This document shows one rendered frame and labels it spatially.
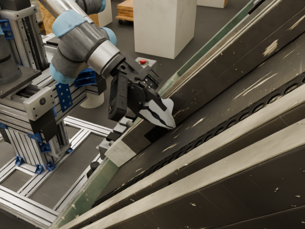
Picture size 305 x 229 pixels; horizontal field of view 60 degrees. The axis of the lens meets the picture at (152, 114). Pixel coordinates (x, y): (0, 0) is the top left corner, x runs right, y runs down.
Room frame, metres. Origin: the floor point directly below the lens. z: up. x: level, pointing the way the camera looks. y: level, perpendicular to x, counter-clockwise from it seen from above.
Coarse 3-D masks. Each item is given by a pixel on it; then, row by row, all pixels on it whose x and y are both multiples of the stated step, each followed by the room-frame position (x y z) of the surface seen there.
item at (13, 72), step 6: (0, 60) 0.97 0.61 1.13; (6, 60) 0.98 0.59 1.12; (12, 60) 1.02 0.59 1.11; (0, 66) 0.96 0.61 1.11; (6, 66) 0.97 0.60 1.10; (12, 66) 0.99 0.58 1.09; (18, 66) 1.05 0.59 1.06; (0, 72) 0.95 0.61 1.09; (6, 72) 0.96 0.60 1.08; (12, 72) 0.98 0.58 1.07; (18, 72) 1.00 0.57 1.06; (0, 78) 0.95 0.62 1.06; (6, 78) 0.95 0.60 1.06; (12, 78) 0.97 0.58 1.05; (18, 78) 0.99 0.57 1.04; (0, 84) 0.94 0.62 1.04
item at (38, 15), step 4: (32, 0) 4.34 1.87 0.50; (36, 0) 4.42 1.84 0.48; (32, 4) 4.31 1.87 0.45; (36, 4) 4.39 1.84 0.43; (40, 12) 4.44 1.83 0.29; (36, 16) 4.35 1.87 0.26; (40, 16) 4.43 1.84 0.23; (40, 20) 4.38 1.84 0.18; (40, 24) 4.45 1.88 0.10; (40, 28) 4.46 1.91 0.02; (44, 28) 4.46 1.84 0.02
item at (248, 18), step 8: (272, 0) 0.89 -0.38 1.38; (264, 8) 0.90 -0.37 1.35; (248, 16) 0.92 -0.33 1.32; (240, 24) 0.93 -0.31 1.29; (232, 32) 0.93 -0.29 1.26; (224, 40) 0.94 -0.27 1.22; (216, 48) 0.95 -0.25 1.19; (208, 56) 0.97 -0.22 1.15; (200, 64) 0.98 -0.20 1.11; (192, 72) 0.99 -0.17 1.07; (176, 80) 1.06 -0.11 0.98; (168, 88) 1.06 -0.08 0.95; (160, 96) 1.05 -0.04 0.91
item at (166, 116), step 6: (150, 102) 0.50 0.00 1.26; (162, 102) 0.52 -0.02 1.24; (168, 102) 0.53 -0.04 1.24; (150, 108) 0.50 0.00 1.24; (156, 108) 0.49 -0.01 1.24; (168, 108) 0.51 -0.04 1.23; (162, 114) 0.49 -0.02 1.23; (168, 114) 0.49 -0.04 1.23; (168, 120) 0.48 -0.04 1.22; (174, 126) 0.48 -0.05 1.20
